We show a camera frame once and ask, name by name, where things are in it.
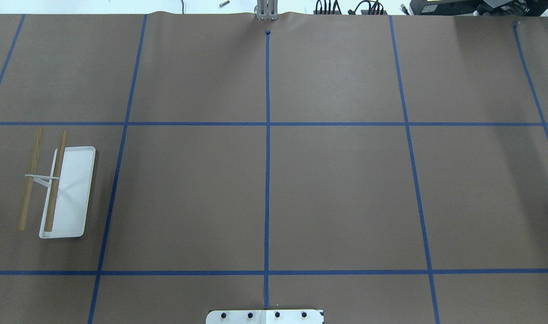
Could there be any white towel rack with wooden bars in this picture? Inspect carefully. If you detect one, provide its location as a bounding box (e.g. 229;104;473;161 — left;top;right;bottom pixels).
17;127;97;239

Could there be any black electronics box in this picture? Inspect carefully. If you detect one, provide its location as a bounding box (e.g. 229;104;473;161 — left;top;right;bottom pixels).
409;0;548;17

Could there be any aluminium camera mount post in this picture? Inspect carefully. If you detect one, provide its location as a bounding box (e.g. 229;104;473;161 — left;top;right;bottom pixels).
255;0;279;21

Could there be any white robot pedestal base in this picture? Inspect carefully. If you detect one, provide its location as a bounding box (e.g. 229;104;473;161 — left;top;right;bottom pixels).
205;309;325;324

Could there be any black cable bundle left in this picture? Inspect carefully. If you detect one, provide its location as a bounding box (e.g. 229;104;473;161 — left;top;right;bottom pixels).
314;0;342;15

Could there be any black cable bundle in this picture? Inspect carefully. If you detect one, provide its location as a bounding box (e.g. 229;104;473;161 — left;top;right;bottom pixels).
348;0;388;16
314;0;342;15

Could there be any black cable bundle right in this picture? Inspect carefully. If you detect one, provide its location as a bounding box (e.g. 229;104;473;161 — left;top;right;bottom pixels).
348;0;388;16

